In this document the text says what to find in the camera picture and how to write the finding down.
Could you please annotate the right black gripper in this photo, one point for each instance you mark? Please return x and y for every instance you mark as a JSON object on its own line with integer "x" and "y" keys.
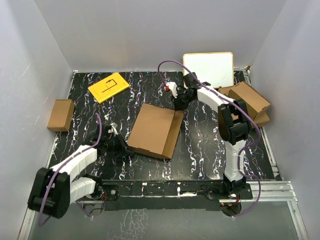
{"x": 178, "y": 105}

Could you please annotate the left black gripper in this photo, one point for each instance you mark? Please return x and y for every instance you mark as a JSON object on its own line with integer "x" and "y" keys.
{"x": 122, "y": 145}

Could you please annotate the cardboard box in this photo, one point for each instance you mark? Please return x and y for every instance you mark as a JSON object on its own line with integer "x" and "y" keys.
{"x": 61, "y": 115}
{"x": 261, "y": 120}
{"x": 255, "y": 103}
{"x": 155, "y": 131}

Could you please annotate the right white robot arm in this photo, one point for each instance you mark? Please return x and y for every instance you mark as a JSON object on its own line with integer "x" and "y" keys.
{"x": 233, "y": 126}

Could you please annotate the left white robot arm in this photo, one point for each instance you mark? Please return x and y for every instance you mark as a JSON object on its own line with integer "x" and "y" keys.
{"x": 55, "y": 188}

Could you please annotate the yellow pad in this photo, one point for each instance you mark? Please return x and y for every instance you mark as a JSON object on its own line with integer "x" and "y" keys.
{"x": 108, "y": 87}

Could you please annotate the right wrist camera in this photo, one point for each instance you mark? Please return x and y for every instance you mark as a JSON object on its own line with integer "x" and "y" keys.
{"x": 171, "y": 87}

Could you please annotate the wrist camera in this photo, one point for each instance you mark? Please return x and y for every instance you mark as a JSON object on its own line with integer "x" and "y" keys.
{"x": 171, "y": 87}
{"x": 113, "y": 129}

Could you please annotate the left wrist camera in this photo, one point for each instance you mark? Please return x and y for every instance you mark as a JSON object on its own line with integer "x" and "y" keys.
{"x": 113, "y": 129}

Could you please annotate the white board yellow frame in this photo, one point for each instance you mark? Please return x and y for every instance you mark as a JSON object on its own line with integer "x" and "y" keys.
{"x": 215, "y": 68}

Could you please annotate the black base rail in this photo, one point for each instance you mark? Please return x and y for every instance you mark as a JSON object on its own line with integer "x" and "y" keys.
{"x": 210, "y": 195}

